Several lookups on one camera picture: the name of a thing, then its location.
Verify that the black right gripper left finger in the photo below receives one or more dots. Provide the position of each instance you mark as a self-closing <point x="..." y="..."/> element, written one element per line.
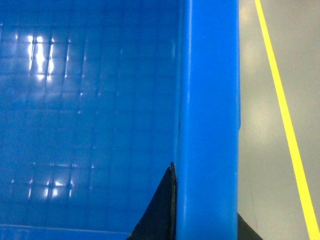
<point x="159" y="219"/>

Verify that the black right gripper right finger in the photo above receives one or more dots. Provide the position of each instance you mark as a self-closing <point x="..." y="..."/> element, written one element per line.
<point x="244" y="231"/>

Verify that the large blue plastic crate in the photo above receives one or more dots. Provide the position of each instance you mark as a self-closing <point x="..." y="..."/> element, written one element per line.
<point x="99" y="97"/>

